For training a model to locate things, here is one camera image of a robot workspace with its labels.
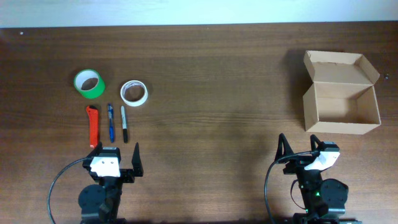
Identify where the green tape roll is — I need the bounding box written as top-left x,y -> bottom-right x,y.
73,69 -> 105,99

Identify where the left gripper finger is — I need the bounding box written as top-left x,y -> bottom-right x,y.
131,142 -> 144,177
88,142 -> 103,158

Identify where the orange utility knife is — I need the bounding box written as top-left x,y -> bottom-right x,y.
86,105 -> 99,148

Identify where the black sharpie marker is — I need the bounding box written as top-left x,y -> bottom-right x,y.
121,106 -> 128,143

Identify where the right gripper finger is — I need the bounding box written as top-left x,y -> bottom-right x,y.
274,133 -> 294,164
310,134 -> 322,152

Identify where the brown cardboard box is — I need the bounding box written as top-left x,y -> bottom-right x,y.
303,50 -> 381,134

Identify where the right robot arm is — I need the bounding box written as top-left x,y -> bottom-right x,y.
274,133 -> 360,224

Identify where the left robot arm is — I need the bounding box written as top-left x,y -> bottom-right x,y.
78,143 -> 144,223

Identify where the blue pen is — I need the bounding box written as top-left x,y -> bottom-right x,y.
107,103 -> 115,142

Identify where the white masking tape roll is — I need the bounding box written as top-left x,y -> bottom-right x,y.
120,80 -> 149,107

